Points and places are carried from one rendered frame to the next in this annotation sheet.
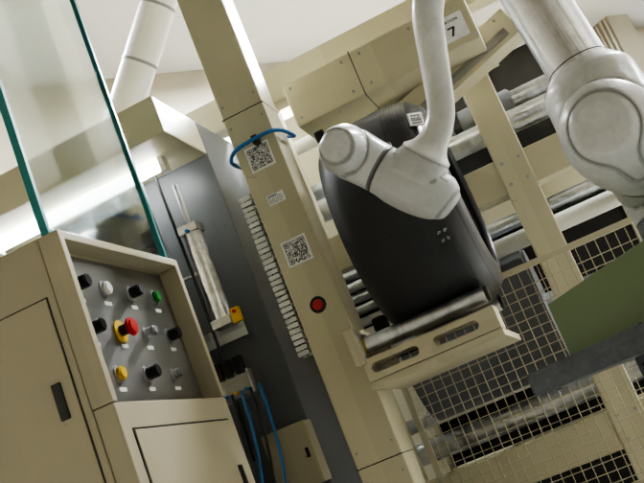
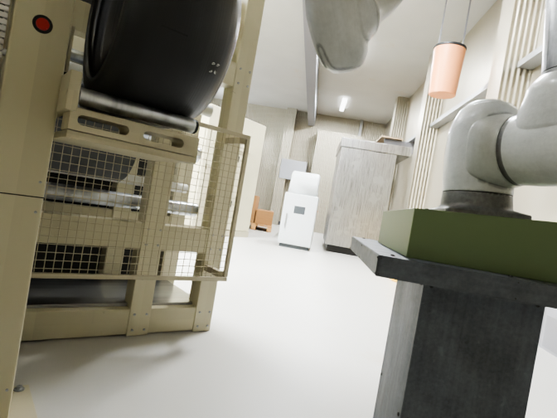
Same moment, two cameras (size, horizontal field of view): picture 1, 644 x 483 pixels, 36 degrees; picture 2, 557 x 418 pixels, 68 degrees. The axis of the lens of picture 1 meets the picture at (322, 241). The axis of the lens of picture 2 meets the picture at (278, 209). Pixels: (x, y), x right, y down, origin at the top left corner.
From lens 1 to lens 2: 1.48 m
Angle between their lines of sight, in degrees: 53
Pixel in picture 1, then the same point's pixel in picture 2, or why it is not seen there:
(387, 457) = (26, 195)
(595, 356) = (470, 281)
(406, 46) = not seen: outside the picture
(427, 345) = (138, 133)
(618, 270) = (505, 226)
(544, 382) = (397, 271)
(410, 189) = (355, 29)
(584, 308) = (450, 231)
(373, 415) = (36, 153)
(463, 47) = not seen: outside the picture
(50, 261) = not seen: outside the picture
